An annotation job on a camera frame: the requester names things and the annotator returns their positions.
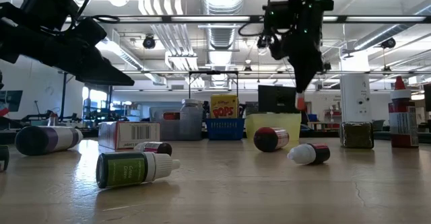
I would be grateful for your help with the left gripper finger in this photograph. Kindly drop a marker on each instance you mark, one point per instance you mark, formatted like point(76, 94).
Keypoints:
point(101, 72)

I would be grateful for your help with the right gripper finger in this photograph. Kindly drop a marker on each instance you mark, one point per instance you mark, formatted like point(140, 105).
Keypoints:
point(304, 76)

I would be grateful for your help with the orange dropper bottle white cap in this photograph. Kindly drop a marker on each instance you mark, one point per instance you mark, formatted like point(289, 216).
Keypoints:
point(300, 103)

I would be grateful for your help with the red smoked paprika tin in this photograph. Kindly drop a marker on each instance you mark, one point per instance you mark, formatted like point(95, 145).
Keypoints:
point(171, 116)

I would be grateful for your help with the yellow corn pops box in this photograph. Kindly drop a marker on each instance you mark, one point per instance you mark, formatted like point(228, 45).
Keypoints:
point(224, 106)

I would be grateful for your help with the black computer monitor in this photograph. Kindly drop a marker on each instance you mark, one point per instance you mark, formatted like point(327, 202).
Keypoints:
point(276, 99)
point(428, 98)

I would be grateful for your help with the blue background chair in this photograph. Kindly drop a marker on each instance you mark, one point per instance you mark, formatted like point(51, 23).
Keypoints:
point(312, 117)

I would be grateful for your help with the red background cart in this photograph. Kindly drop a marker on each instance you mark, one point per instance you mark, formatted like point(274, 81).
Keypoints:
point(331, 114)

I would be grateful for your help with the background storage shelf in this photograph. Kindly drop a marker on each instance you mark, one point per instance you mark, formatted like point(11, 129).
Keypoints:
point(129, 111)

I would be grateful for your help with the yellow plastic bin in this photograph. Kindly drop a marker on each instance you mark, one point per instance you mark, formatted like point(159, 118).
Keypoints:
point(279, 120)

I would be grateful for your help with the white column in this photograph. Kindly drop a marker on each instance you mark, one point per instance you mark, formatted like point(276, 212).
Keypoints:
point(355, 93)

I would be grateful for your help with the dark background panel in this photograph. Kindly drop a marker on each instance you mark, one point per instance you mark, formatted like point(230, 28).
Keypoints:
point(13, 99)

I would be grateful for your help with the red froot loops box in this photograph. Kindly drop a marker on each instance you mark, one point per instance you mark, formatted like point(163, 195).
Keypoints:
point(128, 135)

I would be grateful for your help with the red dropper bottle white cap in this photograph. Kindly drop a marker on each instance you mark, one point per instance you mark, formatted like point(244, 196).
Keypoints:
point(308, 154)

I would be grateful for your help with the square herb jar green label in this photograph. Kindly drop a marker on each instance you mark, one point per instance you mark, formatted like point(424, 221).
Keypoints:
point(357, 135)

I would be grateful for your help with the grey plastic bin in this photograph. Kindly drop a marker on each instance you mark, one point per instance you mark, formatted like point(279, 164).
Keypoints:
point(165, 130)

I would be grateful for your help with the purple food colouring bottle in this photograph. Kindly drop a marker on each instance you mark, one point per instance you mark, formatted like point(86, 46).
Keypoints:
point(47, 140)

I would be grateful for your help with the maroon dropper bottle white cap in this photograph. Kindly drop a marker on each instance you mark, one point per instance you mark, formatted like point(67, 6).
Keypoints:
point(158, 148)

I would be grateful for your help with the LED light bar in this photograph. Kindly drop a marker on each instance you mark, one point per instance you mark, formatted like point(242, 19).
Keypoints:
point(208, 18)

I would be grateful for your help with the blue plastic basket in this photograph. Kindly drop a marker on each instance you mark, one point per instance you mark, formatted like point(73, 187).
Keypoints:
point(225, 130)

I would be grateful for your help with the grass green dropper bottle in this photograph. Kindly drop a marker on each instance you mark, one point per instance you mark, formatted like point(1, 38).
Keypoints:
point(128, 170)

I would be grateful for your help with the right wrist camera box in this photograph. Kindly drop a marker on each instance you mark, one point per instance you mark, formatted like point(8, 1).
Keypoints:
point(276, 17)

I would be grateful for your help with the white rectangular ceiling duct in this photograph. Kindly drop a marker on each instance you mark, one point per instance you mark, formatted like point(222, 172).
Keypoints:
point(134, 61)

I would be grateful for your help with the black background rig frame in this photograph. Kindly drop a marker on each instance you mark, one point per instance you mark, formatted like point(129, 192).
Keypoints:
point(213, 72)
point(63, 99)

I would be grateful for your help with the grey round ceiling duct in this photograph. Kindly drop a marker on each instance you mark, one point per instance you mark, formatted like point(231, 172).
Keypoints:
point(370, 39)

